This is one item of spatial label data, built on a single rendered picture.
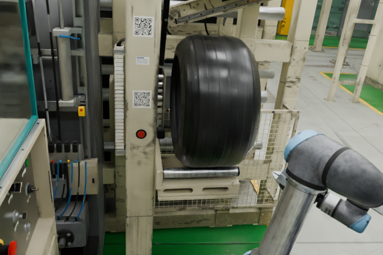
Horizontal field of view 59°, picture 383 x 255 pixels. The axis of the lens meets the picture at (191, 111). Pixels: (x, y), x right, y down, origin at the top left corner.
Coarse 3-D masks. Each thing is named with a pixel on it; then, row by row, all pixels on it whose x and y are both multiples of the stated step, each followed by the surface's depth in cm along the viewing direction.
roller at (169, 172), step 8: (168, 168) 146; (176, 168) 146; (184, 168) 147; (192, 168) 147; (200, 168) 148; (208, 168) 149; (216, 168) 149; (224, 168) 150; (232, 168) 150; (168, 176) 145; (176, 176) 146; (184, 176) 147; (192, 176) 147; (200, 176) 148; (208, 176) 149; (216, 176) 150
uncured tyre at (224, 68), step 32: (192, 64) 126; (224, 64) 126; (256, 64) 134; (192, 96) 123; (224, 96) 123; (256, 96) 127; (192, 128) 125; (224, 128) 125; (256, 128) 131; (192, 160) 135; (224, 160) 136
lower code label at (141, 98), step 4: (136, 92) 136; (140, 92) 136; (144, 92) 136; (148, 92) 137; (136, 96) 136; (140, 96) 137; (144, 96) 137; (148, 96) 137; (136, 100) 137; (140, 100) 137; (144, 100) 138; (148, 100) 138; (132, 104) 138; (136, 104) 138; (140, 104) 138; (144, 104) 138; (148, 104) 139
